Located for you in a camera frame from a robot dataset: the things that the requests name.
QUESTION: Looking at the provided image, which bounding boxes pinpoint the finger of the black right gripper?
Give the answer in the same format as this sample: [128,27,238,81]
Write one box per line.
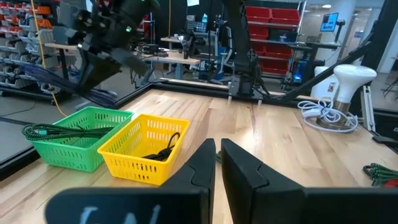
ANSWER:
[76,50,123,95]
[111,47,150,76]

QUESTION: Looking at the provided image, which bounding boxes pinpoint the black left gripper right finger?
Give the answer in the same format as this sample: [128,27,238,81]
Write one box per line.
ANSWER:
[221,138,398,224]

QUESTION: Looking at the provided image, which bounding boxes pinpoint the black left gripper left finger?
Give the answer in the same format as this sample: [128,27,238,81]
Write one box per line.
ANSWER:
[45,138,216,224]

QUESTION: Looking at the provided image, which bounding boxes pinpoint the violet blue cable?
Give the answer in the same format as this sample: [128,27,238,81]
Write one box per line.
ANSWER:
[21,63,119,108]

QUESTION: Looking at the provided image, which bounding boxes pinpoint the thin black USB cable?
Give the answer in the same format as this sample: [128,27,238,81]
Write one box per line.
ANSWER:
[141,131,182,162]

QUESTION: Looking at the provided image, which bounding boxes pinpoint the wooden workbench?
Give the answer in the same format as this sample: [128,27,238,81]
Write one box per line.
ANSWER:
[44,42,80,82]
[139,49,203,80]

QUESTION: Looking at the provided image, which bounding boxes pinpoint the yellow plastic mesh basket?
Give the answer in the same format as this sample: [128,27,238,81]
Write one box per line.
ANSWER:
[97,113,191,187]

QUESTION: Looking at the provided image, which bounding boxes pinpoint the green plastic mesh basket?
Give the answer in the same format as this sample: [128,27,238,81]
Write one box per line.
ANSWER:
[29,106,134,173]

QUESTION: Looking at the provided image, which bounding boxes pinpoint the white plastic bucket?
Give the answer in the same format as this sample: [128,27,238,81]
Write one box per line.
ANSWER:
[310,65,340,101]

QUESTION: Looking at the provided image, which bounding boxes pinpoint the black computer tower blue light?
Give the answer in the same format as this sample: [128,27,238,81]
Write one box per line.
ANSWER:
[289,57,312,86]

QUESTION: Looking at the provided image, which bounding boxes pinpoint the silver aluminium extrusion bar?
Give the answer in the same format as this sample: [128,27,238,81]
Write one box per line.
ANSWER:
[359,84,376,132]

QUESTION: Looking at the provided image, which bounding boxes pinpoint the white bulb lamp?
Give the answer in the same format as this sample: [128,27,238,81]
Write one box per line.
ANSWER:
[315,63,378,131]

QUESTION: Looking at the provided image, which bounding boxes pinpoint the shelf rack red bins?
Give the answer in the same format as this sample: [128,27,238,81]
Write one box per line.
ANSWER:
[244,4,304,77]

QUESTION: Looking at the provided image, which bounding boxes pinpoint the blue screen sign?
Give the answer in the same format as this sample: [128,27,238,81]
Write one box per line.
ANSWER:
[320,12,340,32]

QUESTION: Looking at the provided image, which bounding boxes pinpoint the hanging yellow cord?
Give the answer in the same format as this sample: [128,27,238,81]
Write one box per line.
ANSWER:
[29,0,68,118]

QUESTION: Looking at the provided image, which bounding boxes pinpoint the wall of storage bins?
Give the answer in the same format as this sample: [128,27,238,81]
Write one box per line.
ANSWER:
[0,0,68,94]

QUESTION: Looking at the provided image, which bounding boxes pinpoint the white lamp cord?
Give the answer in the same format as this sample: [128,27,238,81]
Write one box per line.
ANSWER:
[297,98,359,134]

